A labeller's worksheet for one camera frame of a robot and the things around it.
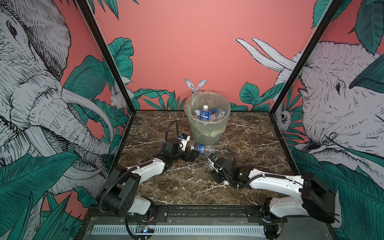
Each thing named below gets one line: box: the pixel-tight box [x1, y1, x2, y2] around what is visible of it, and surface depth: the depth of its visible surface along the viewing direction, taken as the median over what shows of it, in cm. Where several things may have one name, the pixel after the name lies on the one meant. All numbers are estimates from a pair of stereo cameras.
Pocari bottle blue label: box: [197, 144, 205, 154], surface depth 95 cm
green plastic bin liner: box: [184, 90, 231, 137], surface depth 92 cm
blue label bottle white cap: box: [200, 105, 211, 122], surface depth 89 cm
